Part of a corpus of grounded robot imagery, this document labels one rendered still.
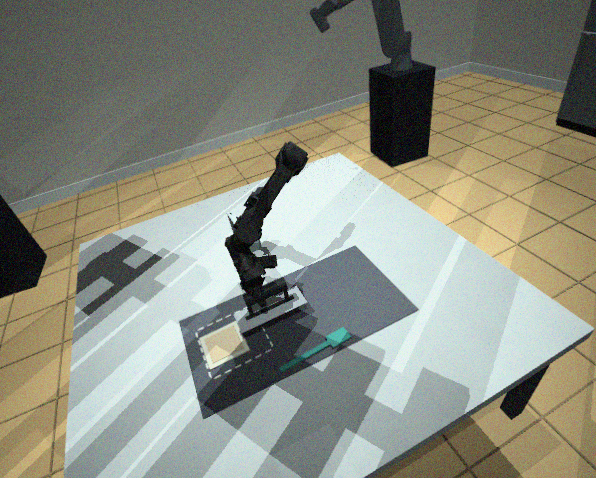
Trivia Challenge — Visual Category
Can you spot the beige rectangular tile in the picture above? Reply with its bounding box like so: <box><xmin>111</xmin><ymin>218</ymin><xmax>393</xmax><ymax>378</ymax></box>
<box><xmin>200</xmin><ymin>321</ymin><xmax>250</xmax><ymax>370</ymax></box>

